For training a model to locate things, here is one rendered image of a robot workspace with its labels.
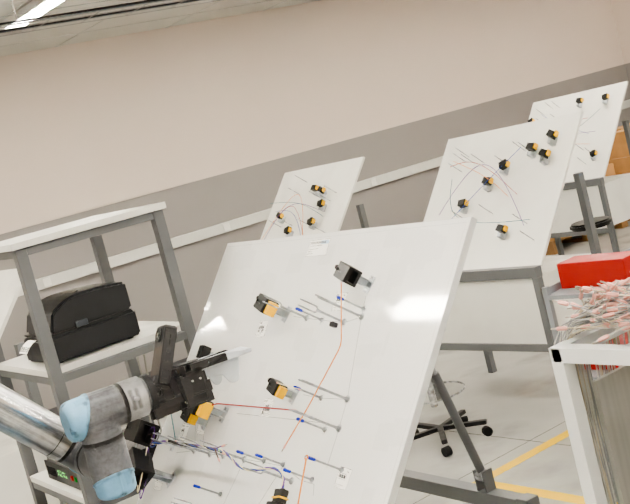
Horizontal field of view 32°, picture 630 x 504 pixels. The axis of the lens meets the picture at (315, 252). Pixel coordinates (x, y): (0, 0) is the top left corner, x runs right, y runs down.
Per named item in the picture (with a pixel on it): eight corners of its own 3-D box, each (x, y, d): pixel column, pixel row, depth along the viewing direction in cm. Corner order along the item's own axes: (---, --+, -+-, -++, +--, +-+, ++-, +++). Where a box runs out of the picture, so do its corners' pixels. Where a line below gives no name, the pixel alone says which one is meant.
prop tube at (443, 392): (485, 484, 263) (433, 377, 256) (477, 483, 265) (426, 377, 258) (493, 477, 264) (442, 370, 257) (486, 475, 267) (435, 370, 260)
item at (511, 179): (568, 410, 632) (503, 135, 614) (432, 400, 728) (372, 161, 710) (642, 369, 674) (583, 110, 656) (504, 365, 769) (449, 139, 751)
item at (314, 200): (344, 387, 825) (289, 177, 807) (265, 379, 924) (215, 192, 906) (415, 357, 864) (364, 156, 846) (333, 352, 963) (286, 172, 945)
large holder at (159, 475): (170, 441, 322) (128, 426, 315) (179, 481, 307) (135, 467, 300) (159, 457, 324) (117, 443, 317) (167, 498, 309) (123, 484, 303)
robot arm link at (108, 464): (125, 480, 204) (109, 424, 202) (146, 489, 194) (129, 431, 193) (85, 495, 200) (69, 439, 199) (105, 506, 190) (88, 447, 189)
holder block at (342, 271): (358, 267, 275) (331, 253, 271) (378, 279, 266) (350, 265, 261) (350, 283, 276) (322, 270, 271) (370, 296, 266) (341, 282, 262)
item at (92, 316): (54, 366, 325) (36, 304, 323) (27, 364, 344) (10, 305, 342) (143, 335, 341) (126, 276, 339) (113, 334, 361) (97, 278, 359)
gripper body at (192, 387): (204, 399, 207) (146, 421, 201) (190, 356, 207) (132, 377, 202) (219, 397, 200) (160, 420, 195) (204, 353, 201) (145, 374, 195)
